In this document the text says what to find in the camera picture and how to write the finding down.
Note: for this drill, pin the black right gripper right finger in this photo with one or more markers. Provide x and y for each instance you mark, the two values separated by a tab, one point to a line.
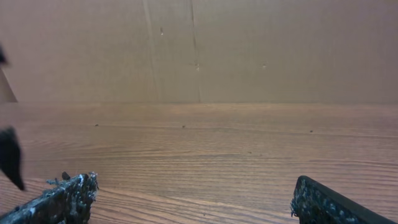
314	202

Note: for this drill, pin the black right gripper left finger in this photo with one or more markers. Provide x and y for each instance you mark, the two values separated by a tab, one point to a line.
70	201

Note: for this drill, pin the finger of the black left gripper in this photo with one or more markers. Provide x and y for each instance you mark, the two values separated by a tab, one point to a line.
11	157

